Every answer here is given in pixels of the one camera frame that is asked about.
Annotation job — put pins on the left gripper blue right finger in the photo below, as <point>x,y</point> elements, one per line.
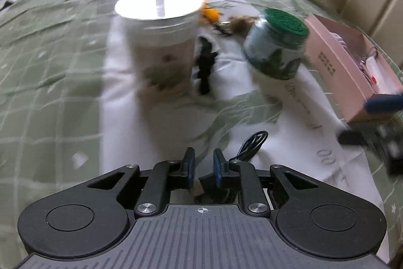
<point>240,181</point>

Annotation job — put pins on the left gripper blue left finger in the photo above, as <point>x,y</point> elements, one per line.
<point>158,183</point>

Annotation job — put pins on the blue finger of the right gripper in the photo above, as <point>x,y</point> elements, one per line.
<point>384,103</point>
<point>357,137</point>

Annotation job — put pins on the lilac plush toy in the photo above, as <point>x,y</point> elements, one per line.
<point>340,40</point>

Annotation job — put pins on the pink cardboard box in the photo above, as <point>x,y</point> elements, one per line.
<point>352,76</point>

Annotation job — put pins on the white paper sheet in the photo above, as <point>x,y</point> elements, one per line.
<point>139,126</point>

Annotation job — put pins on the green lid glass jar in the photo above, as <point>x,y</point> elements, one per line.
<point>275,45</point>

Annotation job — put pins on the black scrunchie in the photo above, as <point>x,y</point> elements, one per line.
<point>205,63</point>

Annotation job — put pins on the white paper cup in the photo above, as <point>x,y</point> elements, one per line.
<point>161,35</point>

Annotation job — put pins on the green checked tablecloth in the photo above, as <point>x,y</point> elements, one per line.
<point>52,65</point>

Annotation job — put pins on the orange pompom keychain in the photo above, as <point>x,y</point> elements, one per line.
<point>209,14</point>

